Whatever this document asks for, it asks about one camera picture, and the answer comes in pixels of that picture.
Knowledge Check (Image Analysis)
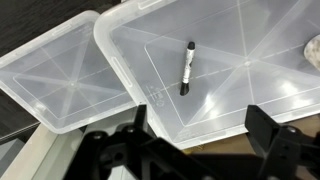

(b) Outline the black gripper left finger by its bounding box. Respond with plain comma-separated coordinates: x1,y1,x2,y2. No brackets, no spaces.
134,105,148,131

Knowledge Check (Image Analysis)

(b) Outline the black and white marker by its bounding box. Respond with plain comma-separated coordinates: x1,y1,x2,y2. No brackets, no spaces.
180,42,195,96

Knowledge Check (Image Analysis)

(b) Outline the large clear plastic bin lid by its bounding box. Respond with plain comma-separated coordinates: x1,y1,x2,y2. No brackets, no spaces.
94,0,320,149

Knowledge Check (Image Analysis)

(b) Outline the small clear plastic bin lid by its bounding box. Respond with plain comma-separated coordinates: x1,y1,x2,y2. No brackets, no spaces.
0,10,135,134

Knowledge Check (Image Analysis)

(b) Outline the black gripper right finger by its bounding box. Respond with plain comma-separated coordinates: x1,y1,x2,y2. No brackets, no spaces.
245,105,280,160

